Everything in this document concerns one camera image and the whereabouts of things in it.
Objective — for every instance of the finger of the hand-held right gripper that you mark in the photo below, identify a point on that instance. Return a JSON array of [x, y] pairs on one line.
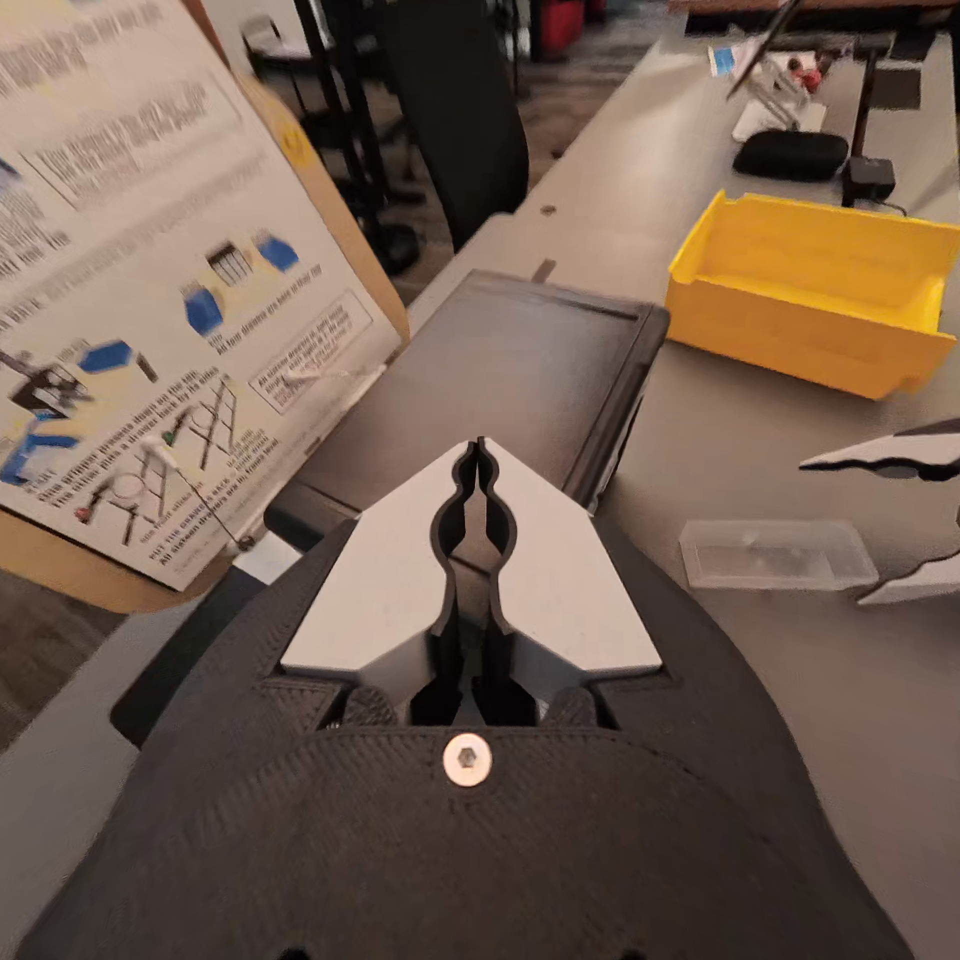
[[900, 446], [922, 585]]

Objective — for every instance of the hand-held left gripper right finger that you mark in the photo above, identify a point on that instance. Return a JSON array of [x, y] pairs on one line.
[[577, 592]]

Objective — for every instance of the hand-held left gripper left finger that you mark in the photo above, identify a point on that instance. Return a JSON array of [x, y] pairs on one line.
[[375, 592]]

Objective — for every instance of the yellow storage bin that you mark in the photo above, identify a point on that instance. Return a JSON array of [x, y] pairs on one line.
[[810, 330]]

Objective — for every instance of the clear plastic drawer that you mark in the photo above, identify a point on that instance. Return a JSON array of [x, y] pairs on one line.
[[776, 555]]

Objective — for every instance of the black drawer cabinet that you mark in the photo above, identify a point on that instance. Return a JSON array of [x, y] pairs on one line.
[[487, 360]]

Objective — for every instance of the metal poster clamp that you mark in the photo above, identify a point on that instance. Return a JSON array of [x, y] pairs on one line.
[[244, 541]]

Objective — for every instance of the black power adapter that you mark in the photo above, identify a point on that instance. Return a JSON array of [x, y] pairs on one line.
[[870, 178]]

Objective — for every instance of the black zip pouch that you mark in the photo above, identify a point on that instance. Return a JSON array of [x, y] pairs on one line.
[[791, 155]]

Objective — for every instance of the instruction poster on board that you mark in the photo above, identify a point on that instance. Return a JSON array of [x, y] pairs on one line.
[[352, 247]]

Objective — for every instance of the small white stand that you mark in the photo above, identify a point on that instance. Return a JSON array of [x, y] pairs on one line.
[[780, 112]]

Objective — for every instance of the printed instruction poster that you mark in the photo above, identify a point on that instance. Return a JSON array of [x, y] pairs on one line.
[[150, 225]]

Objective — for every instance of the yellow smiley sticker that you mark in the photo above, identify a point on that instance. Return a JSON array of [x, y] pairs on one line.
[[298, 144]]

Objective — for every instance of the black office chair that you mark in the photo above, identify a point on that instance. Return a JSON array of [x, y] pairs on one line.
[[330, 112], [465, 112]]

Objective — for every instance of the red storage bin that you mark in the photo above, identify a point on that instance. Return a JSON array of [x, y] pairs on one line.
[[562, 26]]

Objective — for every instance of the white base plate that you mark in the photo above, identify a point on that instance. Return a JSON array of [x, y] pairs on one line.
[[262, 559]]

